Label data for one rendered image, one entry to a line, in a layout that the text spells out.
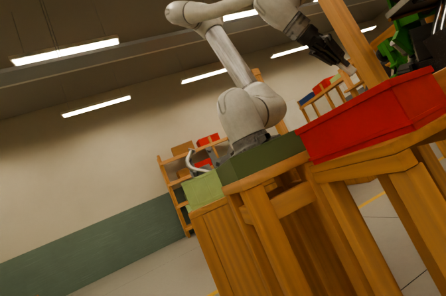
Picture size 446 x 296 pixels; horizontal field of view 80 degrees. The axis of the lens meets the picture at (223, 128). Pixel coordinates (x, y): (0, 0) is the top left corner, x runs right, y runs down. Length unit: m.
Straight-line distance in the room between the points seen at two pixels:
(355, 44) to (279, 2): 0.95
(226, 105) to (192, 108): 7.20
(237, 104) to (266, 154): 0.23
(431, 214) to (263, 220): 0.46
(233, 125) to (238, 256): 0.78
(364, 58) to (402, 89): 1.17
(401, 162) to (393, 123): 0.10
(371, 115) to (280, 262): 0.53
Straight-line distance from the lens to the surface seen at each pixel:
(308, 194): 1.01
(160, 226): 7.60
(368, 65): 1.85
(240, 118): 1.04
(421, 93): 0.76
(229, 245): 1.55
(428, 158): 1.88
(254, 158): 0.94
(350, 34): 1.90
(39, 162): 8.23
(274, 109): 1.20
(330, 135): 0.78
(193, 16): 1.31
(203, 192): 1.59
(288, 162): 0.97
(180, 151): 7.28
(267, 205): 0.93
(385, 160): 0.65
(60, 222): 7.92
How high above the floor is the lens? 0.86
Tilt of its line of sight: 11 degrees up
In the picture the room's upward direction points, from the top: 24 degrees counter-clockwise
